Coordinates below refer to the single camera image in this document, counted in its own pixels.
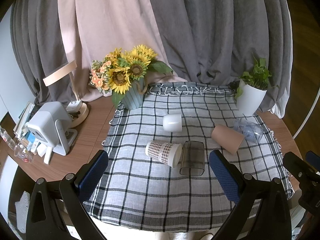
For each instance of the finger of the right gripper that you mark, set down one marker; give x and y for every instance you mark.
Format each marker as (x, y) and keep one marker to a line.
(313, 159)
(308, 181)

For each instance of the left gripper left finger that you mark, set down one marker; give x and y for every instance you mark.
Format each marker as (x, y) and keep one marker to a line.
(44, 220)

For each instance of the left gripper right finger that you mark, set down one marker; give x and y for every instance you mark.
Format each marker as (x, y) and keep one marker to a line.
(272, 220)

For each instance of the pink cup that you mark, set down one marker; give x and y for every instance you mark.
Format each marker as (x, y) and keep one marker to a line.
(227, 138)

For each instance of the clear blue plastic cup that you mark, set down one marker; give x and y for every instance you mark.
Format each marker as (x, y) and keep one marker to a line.
(252, 132)

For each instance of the smoky transparent square cup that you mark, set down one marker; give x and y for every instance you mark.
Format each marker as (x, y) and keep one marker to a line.
(192, 162)

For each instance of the white cup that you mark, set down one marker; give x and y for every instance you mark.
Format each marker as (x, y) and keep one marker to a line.
(172, 122)

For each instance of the clear plastic bottle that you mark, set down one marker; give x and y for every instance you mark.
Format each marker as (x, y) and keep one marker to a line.
(18, 148)

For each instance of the white pot green plant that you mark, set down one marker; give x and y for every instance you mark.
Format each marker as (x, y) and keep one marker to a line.
(253, 87)

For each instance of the white desktop device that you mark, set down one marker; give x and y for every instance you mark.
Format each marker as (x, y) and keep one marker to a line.
(51, 124)

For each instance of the stack of books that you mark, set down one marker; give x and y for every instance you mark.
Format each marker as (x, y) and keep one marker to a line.
(24, 117)

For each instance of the checkered tablecloth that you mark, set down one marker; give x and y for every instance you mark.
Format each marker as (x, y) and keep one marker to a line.
(158, 176)

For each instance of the grey curtain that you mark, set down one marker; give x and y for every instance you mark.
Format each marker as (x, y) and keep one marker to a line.
(223, 38)

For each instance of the sunflower bouquet in blue vase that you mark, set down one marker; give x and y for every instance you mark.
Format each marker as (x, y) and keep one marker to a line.
(119, 71)

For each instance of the pink curtain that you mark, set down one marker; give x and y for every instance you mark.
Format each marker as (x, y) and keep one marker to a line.
(91, 29)

